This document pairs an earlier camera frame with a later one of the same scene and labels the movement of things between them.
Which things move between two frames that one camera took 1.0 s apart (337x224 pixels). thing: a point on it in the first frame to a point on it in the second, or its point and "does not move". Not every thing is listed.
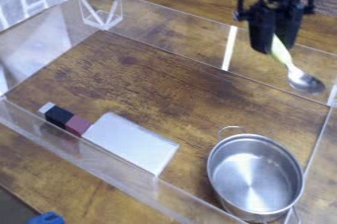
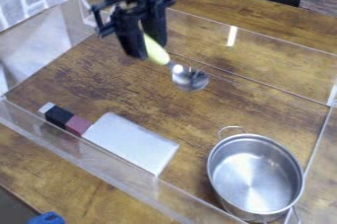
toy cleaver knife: (117, 135) does not move
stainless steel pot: (255, 177) does not move
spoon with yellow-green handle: (303, 82) to (191, 77)
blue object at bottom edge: (51, 217) does not move
